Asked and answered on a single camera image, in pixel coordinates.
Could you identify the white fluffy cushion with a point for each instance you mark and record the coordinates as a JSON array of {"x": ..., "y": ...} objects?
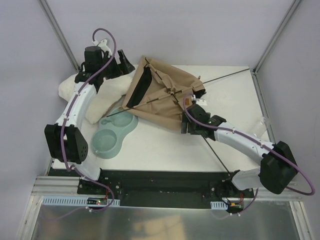
[{"x": 110, "y": 92}]

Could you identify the left white cable duct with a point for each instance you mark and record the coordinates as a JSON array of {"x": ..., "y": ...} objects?
[{"x": 79, "y": 201}]

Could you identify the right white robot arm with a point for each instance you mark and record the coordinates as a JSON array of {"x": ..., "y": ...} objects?
[{"x": 275, "y": 160}]

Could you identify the beige pet tent fabric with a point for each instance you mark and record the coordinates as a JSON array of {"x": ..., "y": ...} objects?
[{"x": 157, "y": 92}]

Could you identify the right white cable duct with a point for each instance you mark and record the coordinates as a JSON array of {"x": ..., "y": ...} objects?
[{"x": 220, "y": 205}]

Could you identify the left aluminium frame post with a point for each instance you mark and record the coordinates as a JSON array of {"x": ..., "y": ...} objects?
[{"x": 58, "y": 33}]

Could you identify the green double pet bowl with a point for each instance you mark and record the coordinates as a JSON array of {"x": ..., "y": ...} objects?
[{"x": 107, "y": 141}]

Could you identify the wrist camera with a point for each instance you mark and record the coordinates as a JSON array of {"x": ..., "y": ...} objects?
[
  {"x": 199, "y": 101},
  {"x": 103, "y": 44}
]

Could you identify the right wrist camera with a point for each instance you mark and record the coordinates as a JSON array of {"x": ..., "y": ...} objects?
[{"x": 199, "y": 101}]

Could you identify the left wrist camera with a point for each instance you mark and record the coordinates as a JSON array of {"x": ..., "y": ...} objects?
[{"x": 103, "y": 44}]

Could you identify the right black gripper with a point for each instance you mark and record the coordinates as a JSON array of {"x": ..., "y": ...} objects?
[{"x": 188, "y": 123}]

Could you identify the white cable duct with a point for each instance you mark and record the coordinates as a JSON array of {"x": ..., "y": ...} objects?
[
  {"x": 220, "y": 205},
  {"x": 79, "y": 201}
]

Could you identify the aluminium frame post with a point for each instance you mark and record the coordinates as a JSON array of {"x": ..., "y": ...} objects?
[
  {"x": 277, "y": 34},
  {"x": 58, "y": 33}
]

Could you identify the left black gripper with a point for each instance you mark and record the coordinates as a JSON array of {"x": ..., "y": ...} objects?
[{"x": 116, "y": 66}]

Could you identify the right aluminium frame post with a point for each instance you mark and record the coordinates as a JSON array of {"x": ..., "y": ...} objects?
[{"x": 277, "y": 34}]

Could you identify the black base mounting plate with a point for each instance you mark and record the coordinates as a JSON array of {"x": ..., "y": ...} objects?
[{"x": 164, "y": 189}]

